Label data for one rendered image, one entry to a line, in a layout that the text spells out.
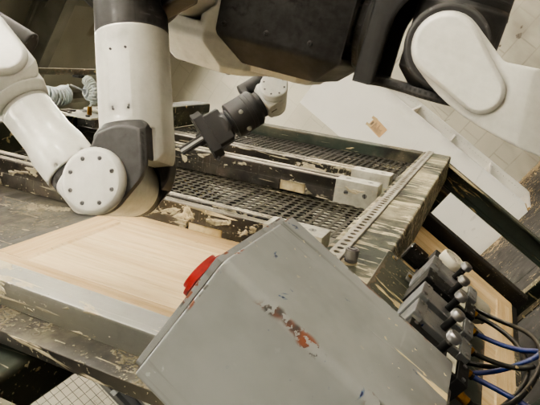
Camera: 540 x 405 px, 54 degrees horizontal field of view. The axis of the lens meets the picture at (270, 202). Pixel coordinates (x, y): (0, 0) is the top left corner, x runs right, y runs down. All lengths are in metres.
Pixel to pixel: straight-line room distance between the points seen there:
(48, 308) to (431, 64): 0.61
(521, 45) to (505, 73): 5.25
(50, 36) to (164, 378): 4.95
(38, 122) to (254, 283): 0.45
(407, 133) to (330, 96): 0.74
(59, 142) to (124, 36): 0.15
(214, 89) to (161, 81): 6.25
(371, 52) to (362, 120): 3.99
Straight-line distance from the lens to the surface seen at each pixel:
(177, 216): 1.16
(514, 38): 5.98
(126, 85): 0.66
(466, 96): 0.73
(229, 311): 0.33
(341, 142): 2.49
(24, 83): 0.74
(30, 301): 0.84
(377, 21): 0.77
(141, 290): 0.88
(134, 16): 0.68
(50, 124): 0.71
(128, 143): 0.63
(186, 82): 7.12
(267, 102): 1.27
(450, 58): 0.73
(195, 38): 0.79
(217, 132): 1.26
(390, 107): 4.69
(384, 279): 0.96
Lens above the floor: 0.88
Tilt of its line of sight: 9 degrees up
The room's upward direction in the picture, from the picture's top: 48 degrees counter-clockwise
